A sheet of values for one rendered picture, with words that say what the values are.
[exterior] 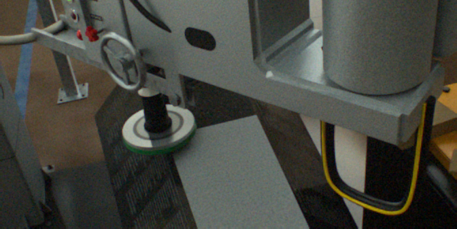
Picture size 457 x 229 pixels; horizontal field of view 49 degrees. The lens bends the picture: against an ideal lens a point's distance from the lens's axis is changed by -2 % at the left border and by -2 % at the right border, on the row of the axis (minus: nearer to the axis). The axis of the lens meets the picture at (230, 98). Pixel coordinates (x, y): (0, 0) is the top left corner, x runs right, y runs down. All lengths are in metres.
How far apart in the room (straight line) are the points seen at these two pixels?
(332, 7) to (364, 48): 0.08
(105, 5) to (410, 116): 0.72
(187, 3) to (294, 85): 0.27
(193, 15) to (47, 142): 2.29
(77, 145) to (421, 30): 2.50
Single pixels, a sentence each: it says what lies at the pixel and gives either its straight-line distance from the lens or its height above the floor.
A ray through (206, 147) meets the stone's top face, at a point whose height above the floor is 0.82.
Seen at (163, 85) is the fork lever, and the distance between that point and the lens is 1.29.
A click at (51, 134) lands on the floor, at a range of 3.28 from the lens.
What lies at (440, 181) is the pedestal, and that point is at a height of 0.74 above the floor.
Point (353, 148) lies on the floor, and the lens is 2.77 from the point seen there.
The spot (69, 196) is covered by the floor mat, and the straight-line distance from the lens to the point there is 2.75.
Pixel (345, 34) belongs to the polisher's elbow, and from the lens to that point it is 0.85.
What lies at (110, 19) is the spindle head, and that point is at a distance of 1.24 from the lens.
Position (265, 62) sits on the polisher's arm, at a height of 1.26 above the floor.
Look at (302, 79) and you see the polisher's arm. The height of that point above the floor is 1.24.
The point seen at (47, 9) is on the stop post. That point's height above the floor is 0.64.
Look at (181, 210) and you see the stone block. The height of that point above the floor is 0.80.
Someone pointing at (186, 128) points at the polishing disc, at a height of 0.88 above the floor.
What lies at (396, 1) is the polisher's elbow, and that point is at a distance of 0.81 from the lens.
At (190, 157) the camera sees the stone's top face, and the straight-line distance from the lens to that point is 1.46.
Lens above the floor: 1.73
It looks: 33 degrees down
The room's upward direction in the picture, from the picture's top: 7 degrees counter-clockwise
